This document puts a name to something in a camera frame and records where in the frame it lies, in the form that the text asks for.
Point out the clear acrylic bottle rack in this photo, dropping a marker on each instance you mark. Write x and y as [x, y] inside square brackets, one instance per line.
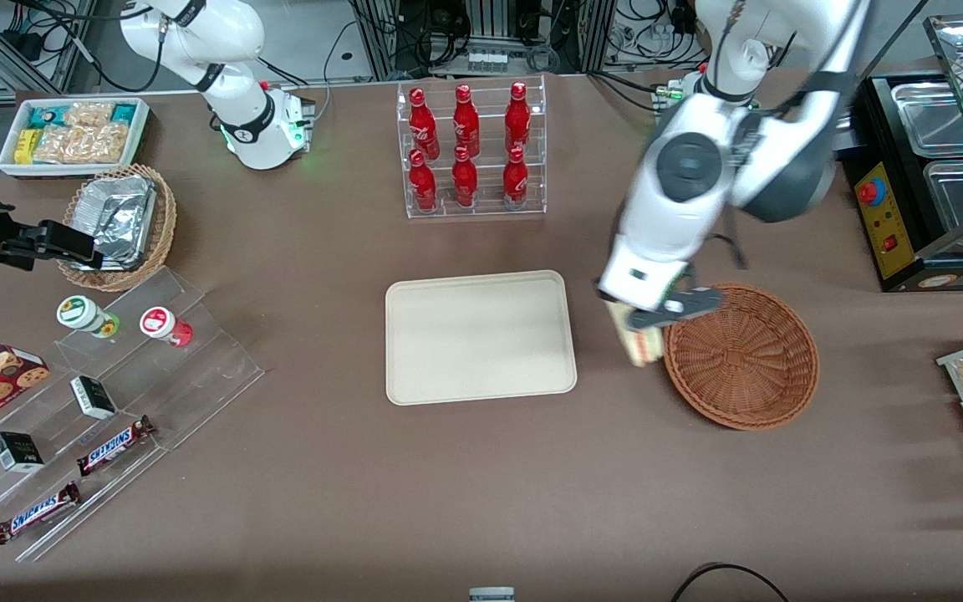
[490, 209]

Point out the black food warmer appliance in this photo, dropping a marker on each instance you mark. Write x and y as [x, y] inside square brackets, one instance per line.
[887, 226]

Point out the oval light wicker basket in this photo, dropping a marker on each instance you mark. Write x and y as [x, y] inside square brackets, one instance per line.
[165, 217]

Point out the round brown wicker basket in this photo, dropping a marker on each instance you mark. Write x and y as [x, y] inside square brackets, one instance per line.
[741, 368]

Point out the green-lid white cup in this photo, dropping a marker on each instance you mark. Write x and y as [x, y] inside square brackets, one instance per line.
[80, 313]

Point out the brown Snickers bar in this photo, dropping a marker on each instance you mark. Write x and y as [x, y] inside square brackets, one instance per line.
[37, 512]
[114, 446]

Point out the aluminium frame rack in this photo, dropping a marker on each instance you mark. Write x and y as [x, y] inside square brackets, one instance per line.
[381, 42]

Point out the small clear cracker bag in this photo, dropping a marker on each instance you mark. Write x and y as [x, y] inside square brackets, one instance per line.
[89, 114]

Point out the white rectangular snack bin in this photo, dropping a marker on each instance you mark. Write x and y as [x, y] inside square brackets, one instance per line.
[7, 159]

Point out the small grey device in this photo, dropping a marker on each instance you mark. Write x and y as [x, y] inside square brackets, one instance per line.
[491, 594]

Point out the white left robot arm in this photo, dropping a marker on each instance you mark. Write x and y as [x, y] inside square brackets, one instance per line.
[682, 167]

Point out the triangular sandwich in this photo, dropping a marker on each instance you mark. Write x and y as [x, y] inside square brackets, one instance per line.
[642, 347]

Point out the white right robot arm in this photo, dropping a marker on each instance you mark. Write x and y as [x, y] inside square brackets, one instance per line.
[239, 125]

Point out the clear acrylic stepped shelf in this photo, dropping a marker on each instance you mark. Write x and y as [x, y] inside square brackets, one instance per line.
[197, 368]

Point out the large clear cracker bag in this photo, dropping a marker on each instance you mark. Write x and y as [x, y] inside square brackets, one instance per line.
[84, 144]

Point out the red cola bottle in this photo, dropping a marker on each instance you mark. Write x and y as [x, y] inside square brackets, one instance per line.
[517, 117]
[466, 121]
[423, 186]
[465, 182]
[422, 121]
[516, 181]

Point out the beige plastic tray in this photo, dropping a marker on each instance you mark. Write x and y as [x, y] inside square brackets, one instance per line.
[481, 339]

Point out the small black box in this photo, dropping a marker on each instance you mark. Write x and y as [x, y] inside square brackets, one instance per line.
[17, 452]
[94, 398]

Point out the teal snack packet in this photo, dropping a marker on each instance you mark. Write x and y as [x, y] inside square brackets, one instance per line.
[124, 113]
[48, 115]

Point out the yellow snack packet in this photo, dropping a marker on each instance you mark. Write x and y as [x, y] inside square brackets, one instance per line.
[26, 146]

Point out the silver foil container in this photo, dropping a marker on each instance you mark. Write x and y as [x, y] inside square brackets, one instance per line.
[118, 217]

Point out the red-lid white cup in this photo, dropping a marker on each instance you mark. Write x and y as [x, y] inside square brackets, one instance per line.
[160, 323]

